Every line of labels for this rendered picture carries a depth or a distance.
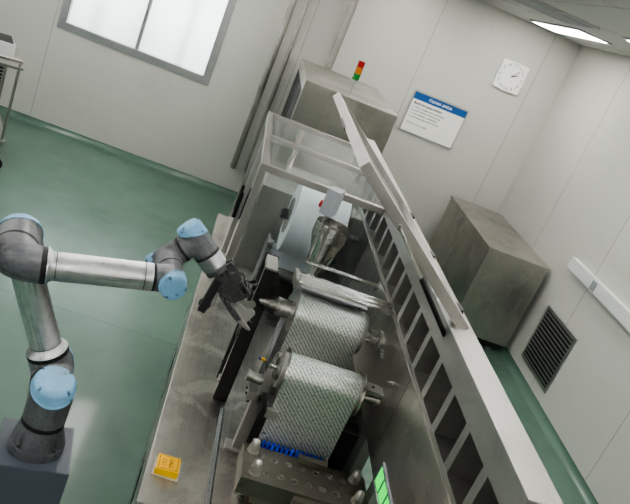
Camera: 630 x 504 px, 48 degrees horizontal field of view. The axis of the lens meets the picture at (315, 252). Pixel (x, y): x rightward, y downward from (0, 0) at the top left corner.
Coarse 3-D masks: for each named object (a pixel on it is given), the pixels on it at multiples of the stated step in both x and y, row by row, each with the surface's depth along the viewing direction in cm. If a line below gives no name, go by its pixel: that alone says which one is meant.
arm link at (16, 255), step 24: (0, 240) 175; (24, 240) 175; (0, 264) 173; (24, 264) 172; (48, 264) 174; (72, 264) 177; (96, 264) 179; (120, 264) 181; (144, 264) 184; (168, 264) 188; (144, 288) 184; (168, 288) 184
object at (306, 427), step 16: (288, 400) 215; (288, 416) 217; (304, 416) 217; (320, 416) 218; (336, 416) 218; (272, 432) 219; (288, 432) 219; (304, 432) 220; (320, 432) 220; (336, 432) 220; (304, 448) 222; (320, 448) 222
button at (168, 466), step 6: (162, 456) 212; (168, 456) 213; (156, 462) 210; (162, 462) 209; (168, 462) 210; (174, 462) 211; (180, 462) 213; (156, 468) 207; (162, 468) 207; (168, 468) 208; (174, 468) 209; (162, 474) 207; (168, 474) 207; (174, 474) 208
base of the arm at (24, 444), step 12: (12, 432) 195; (24, 432) 192; (36, 432) 191; (48, 432) 192; (60, 432) 196; (12, 444) 193; (24, 444) 192; (36, 444) 192; (48, 444) 194; (60, 444) 197; (24, 456) 192; (36, 456) 192; (48, 456) 194
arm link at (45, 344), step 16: (0, 224) 184; (16, 224) 181; (32, 224) 185; (16, 288) 189; (32, 288) 189; (48, 288) 195; (32, 304) 191; (48, 304) 194; (32, 320) 193; (48, 320) 195; (32, 336) 196; (48, 336) 197; (32, 352) 199; (48, 352) 198; (64, 352) 201; (32, 368) 200
